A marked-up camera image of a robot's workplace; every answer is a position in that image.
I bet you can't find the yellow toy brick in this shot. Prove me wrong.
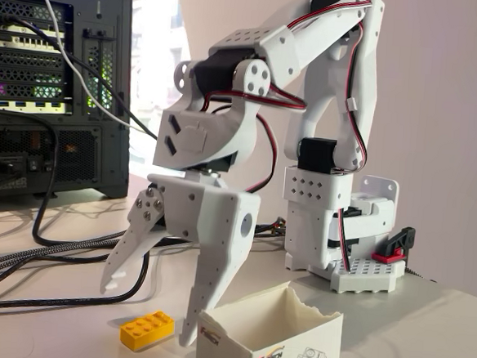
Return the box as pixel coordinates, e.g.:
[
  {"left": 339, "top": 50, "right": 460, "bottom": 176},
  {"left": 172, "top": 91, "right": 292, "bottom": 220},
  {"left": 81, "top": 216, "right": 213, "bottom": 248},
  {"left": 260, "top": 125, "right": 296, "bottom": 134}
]
[{"left": 118, "top": 307, "right": 176, "bottom": 354}]

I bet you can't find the white cardboard Feetech box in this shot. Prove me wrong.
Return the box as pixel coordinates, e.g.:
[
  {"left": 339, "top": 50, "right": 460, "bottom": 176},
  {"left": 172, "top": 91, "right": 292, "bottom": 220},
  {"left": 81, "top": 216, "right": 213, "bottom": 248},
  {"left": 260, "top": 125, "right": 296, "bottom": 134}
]
[{"left": 194, "top": 275, "right": 346, "bottom": 358}]

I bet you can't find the black computer tower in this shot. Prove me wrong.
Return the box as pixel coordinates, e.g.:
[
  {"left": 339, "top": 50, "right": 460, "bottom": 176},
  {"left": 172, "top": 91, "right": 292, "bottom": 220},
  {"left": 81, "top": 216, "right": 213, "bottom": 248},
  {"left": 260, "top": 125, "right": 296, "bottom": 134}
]
[{"left": 0, "top": 0, "right": 143, "bottom": 218}]

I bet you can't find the black and red table clamp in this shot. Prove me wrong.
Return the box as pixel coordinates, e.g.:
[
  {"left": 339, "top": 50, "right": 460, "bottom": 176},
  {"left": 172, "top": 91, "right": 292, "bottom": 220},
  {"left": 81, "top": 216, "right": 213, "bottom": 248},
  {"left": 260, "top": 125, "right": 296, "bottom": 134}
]
[{"left": 370, "top": 224, "right": 417, "bottom": 264}]

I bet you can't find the black-white braided cable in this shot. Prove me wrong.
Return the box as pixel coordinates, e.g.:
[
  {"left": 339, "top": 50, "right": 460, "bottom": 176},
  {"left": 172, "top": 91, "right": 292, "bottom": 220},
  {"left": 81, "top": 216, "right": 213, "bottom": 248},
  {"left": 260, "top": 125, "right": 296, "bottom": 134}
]
[{"left": 0, "top": 199, "right": 288, "bottom": 298}]

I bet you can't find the red-black servo wire at base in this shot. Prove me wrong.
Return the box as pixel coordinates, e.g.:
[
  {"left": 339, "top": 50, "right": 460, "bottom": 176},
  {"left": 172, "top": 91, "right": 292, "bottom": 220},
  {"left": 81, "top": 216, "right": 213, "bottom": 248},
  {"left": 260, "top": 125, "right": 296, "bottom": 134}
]
[{"left": 332, "top": 208, "right": 359, "bottom": 274}]

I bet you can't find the thin black cable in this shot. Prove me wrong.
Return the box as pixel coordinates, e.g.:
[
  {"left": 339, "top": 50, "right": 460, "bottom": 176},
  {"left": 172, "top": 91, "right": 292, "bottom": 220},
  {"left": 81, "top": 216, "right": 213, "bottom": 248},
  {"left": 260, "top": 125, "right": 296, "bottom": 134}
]
[{"left": 0, "top": 13, "right": 167, "bottom": 140}]

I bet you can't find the red-black servo wire along links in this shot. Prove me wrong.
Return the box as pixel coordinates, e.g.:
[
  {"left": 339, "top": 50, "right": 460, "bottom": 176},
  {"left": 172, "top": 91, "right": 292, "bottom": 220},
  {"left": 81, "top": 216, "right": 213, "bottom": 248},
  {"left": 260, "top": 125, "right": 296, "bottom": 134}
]
[{"left": 276, "top": 0, "right": 380, "bottom": 175}]

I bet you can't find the thin braided cable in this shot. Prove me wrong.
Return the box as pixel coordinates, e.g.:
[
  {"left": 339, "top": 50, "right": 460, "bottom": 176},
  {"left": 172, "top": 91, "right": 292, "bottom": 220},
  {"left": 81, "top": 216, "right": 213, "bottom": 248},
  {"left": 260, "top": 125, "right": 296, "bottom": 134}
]
[{"left": 402, "top": 265, "right": 436, "bottom": 284}]

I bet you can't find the thin white cable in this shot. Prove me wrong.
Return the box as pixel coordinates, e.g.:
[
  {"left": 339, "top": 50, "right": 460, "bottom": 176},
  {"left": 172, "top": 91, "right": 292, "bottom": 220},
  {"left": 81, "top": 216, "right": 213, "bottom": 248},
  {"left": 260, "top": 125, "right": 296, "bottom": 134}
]
[{"left": 20, "top": 0, "right": 168, "bottom": 140}]

